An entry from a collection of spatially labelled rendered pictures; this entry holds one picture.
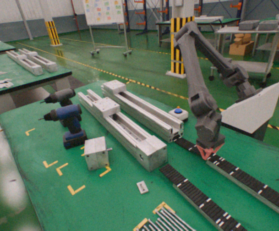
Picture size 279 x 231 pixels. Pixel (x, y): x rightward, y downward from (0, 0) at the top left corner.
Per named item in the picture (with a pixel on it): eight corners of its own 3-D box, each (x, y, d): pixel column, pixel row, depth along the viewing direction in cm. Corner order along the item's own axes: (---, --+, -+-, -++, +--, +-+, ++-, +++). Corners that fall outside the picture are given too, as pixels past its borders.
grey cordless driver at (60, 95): (84, 119, 121) (74, 88, 110) (53, 133, 111) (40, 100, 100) (79, 116, 127) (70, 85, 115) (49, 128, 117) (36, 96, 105)
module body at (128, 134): (154, 151, 89) (153, 136, 85) (137, 160, 85) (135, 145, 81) (92, 99, 149) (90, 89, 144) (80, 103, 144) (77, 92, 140)
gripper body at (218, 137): (195, 142, 76) (196, 127, 72) (211, 132, 80) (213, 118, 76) (208, 151, 71) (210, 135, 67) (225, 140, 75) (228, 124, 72)
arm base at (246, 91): (264, 89, 99) (243, 98, 109) (255, 76, 100) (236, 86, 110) (255, 95, 95) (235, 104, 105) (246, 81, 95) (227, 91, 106)
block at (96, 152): (114, 164, 84) (111, 148, 79) (89, 170, 82) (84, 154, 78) (112, 150, 92) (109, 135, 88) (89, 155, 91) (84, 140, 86)
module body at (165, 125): (183, 135, 97) (183, 121, 93) (168, 143, 93) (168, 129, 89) (113, 92, 157) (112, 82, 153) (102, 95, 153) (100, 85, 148)
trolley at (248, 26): (270, 77, 345) (288, 14, 294) (265, 88, 310) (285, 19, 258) (213, 71, 404) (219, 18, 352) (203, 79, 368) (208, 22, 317)
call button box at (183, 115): (188, 120, 109) (188, 111, 105) (175, 127, 104) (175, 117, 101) (177, 115, 115) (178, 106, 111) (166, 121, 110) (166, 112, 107)
